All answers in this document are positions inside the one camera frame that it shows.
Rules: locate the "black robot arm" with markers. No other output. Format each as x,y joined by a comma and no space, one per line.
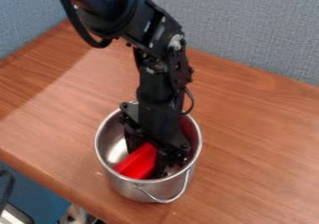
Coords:
152,32

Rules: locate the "metal pot with handle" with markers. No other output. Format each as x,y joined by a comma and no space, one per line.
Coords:
161,190

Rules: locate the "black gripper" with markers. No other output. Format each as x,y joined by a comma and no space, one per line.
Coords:
152,120

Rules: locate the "grey box under table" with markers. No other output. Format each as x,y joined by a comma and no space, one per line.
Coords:
14,216

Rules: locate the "red rectangular block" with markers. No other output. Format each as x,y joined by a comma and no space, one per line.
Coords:
138,165

